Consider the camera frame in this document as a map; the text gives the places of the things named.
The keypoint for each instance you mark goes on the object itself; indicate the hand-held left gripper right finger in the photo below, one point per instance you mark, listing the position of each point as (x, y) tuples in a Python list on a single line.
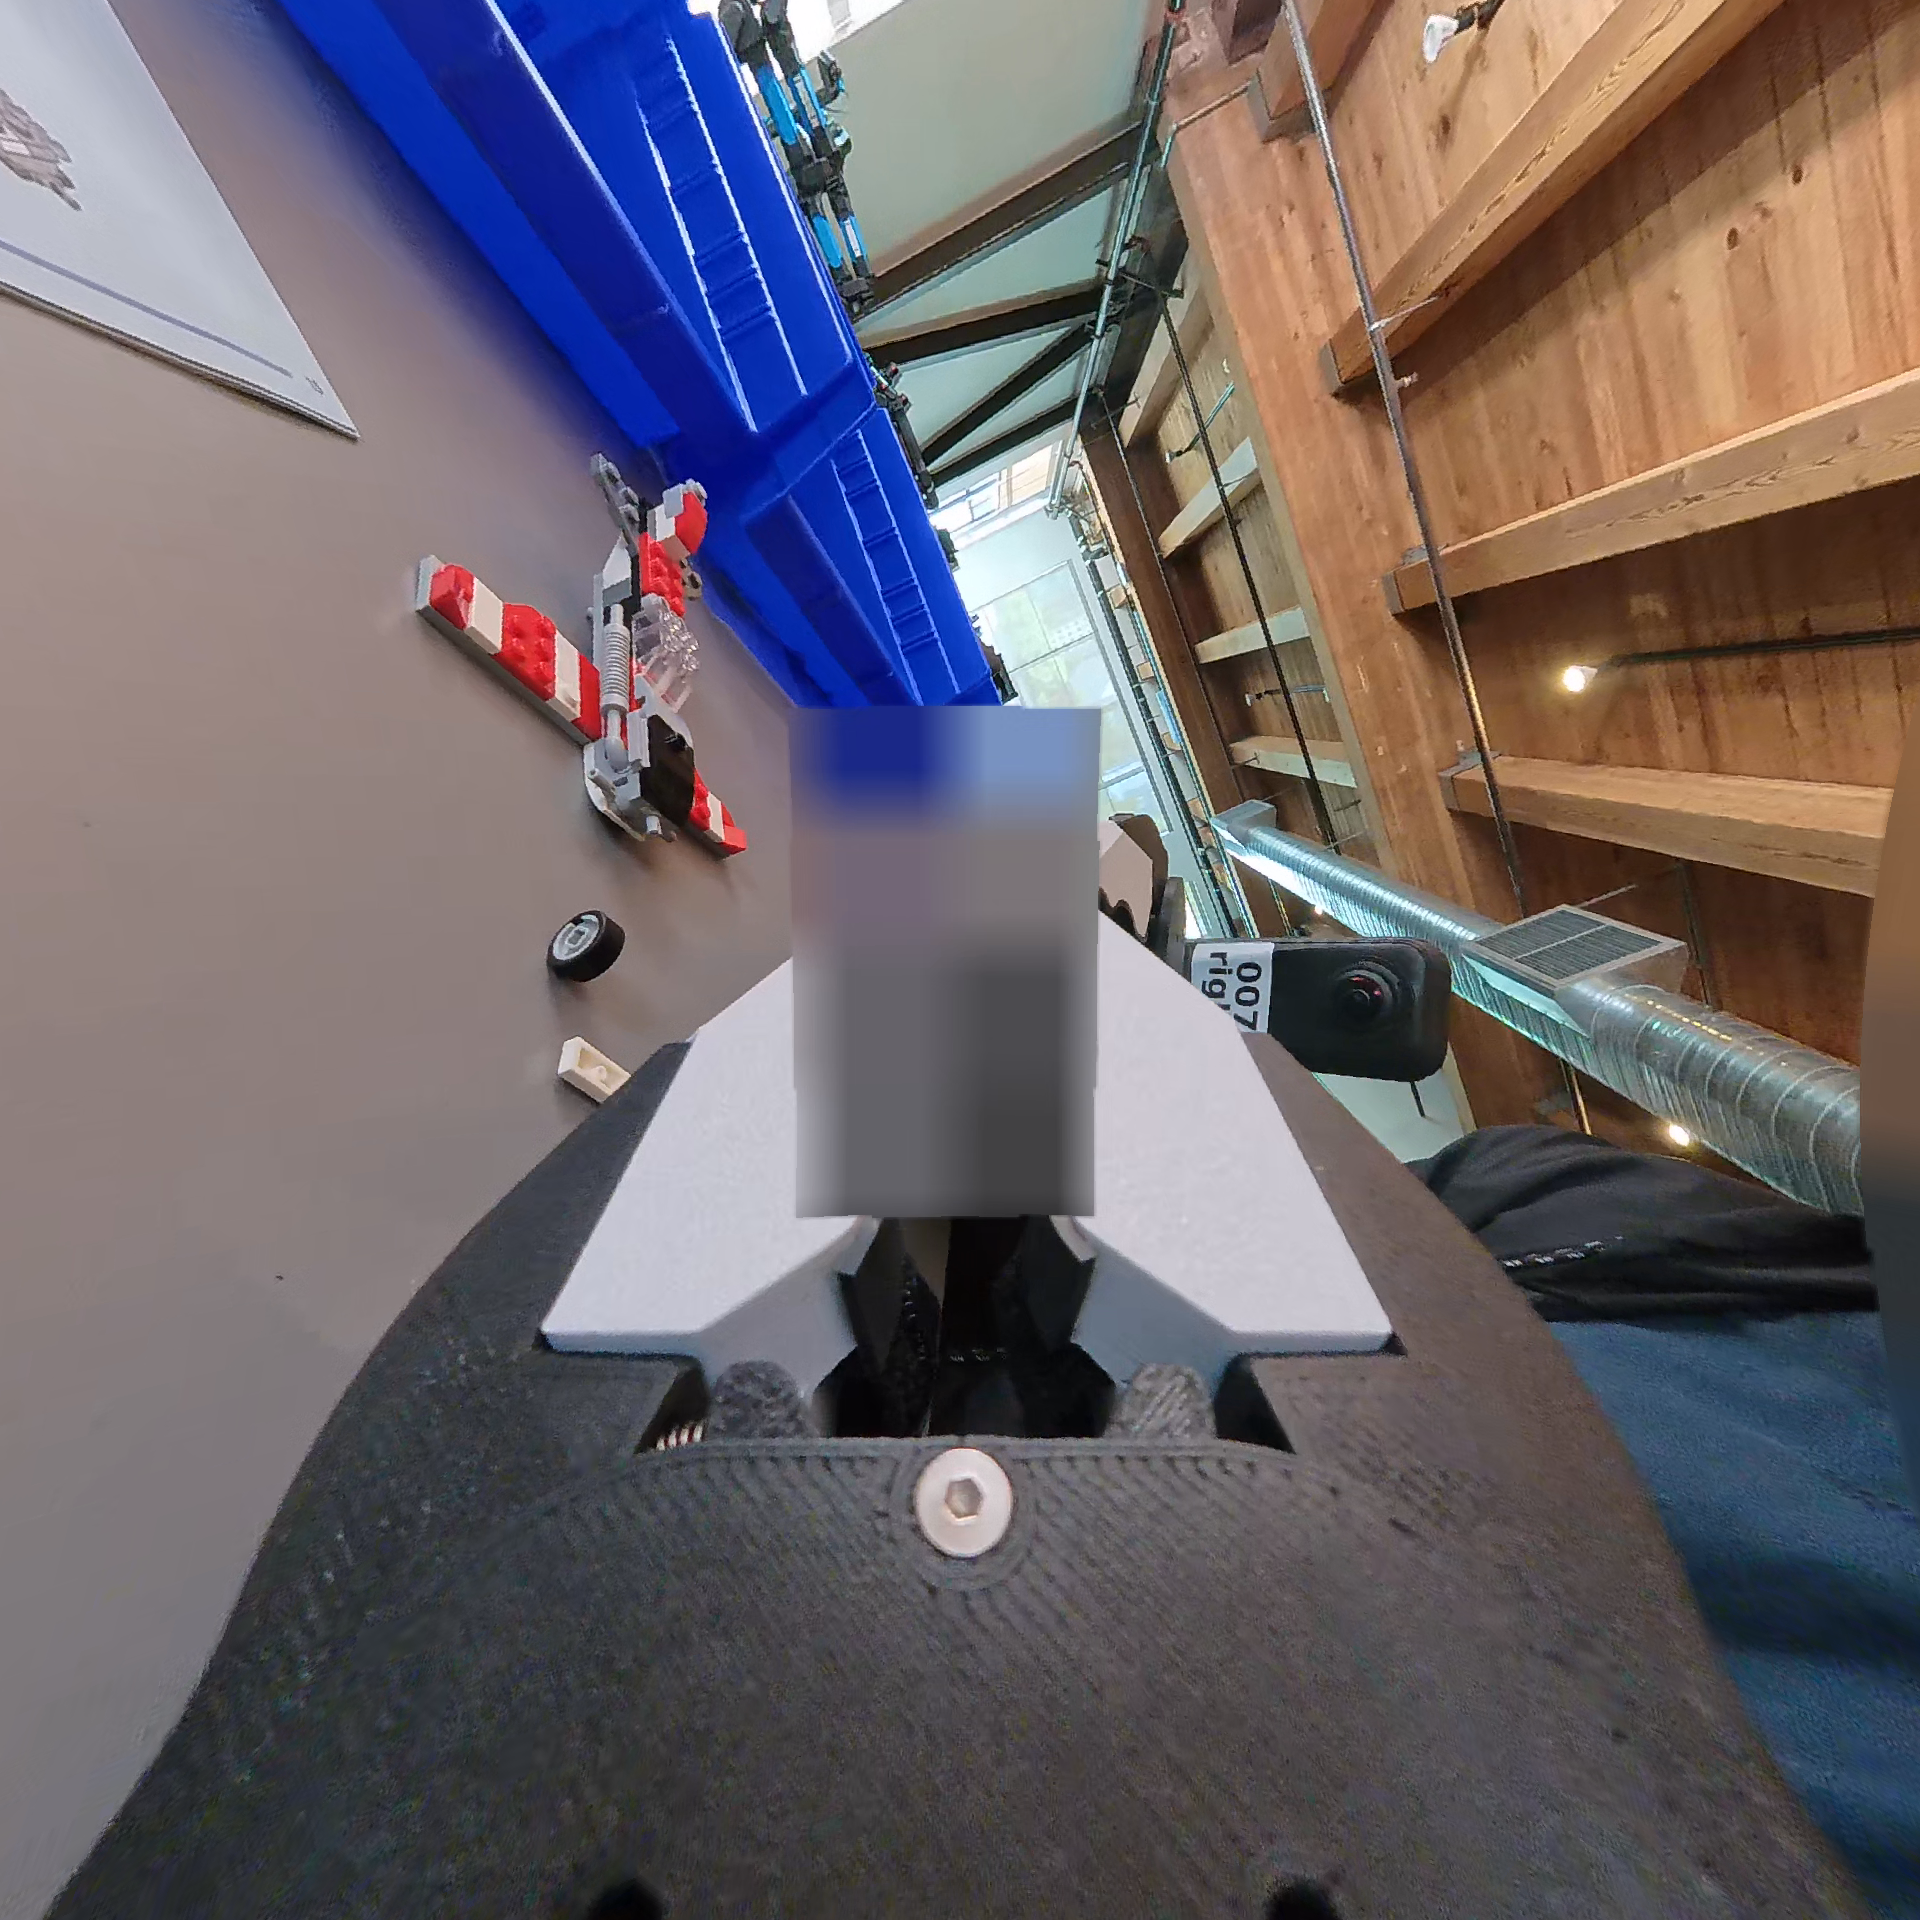
[(1229, 1200)]

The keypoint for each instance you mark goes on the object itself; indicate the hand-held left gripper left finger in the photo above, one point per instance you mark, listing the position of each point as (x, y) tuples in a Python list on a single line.
[(675, 1217)]

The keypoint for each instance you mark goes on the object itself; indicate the red white toy brick airplane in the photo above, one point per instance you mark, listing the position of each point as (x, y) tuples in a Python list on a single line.
[(601, 675)]

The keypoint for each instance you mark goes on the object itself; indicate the grey desk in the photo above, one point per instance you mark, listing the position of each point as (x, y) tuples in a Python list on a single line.
[(210, 1200)]

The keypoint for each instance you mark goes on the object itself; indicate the small beige toy brick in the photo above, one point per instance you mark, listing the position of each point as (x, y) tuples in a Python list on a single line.
[(592, 1065)]

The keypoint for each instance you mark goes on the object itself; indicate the small black toy wheel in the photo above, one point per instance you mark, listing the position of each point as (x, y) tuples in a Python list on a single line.
[(586, 946)]

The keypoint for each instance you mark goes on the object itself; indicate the person's black jacket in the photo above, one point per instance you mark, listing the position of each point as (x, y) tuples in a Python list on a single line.
[(1635, 1217)]

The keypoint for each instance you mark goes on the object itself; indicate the person's legs in jeans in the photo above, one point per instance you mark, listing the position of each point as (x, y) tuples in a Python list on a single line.
[(1771, 1591)]

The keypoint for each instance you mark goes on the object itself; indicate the white instruction booklet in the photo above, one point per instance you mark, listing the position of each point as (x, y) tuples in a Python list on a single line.
[(151, 194)]

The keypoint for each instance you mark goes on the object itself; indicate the silver ventilation duct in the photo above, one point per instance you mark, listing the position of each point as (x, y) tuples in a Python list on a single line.
[(1562, 1005)]

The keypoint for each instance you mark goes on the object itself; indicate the black camera tripod rig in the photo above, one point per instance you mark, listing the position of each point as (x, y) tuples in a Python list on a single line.
[(795, 136)]

